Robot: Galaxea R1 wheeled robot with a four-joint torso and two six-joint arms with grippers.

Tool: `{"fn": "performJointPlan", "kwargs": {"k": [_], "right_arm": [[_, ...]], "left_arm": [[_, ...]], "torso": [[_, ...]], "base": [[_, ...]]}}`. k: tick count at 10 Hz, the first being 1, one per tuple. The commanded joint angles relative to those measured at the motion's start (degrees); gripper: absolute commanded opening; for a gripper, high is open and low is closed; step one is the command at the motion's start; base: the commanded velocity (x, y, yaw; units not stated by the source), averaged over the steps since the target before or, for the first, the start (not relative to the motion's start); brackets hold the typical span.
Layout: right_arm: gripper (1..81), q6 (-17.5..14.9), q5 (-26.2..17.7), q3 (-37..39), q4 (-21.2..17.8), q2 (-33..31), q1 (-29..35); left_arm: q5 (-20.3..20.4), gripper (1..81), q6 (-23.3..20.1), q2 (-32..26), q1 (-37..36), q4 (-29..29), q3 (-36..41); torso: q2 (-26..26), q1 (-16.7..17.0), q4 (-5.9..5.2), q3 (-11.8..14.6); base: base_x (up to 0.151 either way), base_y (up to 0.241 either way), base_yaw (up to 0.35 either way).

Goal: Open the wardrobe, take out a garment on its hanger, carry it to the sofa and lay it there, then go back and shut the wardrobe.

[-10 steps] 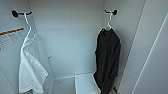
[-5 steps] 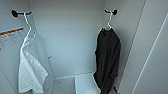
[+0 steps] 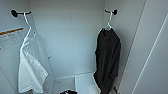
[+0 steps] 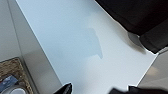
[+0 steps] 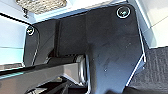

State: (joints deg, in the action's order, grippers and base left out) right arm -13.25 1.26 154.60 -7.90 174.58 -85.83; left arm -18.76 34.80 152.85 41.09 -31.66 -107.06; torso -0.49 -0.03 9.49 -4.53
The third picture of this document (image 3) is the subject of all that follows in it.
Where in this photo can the black garment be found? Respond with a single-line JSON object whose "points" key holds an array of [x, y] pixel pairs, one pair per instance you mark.
{"points": [[107, 60]]}

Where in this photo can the white clothes hanger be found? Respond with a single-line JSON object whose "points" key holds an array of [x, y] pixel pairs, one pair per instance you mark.
{"points": [[109, 20], [26, 21]]}

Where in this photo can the white wardrobe door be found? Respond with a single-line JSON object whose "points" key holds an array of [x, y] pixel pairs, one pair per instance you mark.
{"points": [[156, 78]]}

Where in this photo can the white inner shelf unit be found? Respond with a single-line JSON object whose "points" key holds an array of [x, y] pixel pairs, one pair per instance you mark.
{"points": [[85, 83]]}

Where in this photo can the white shirt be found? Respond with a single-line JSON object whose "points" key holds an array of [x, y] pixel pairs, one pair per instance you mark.
{"points": [[30, 70]]}

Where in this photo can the black door hinge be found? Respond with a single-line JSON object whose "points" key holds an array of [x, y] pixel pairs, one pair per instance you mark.
{"points": [[115, 90]]}

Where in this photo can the white wardrobe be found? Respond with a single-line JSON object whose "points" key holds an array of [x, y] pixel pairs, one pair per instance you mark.
{"points": [[70, 40]]}

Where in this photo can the orange-striped label sticker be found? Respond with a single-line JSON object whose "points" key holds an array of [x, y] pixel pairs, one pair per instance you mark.
{"points": [[10, 37]]}

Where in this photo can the black wall hook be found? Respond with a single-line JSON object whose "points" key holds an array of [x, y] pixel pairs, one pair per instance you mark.
{"points": [[114, 12], [15, 13]]}

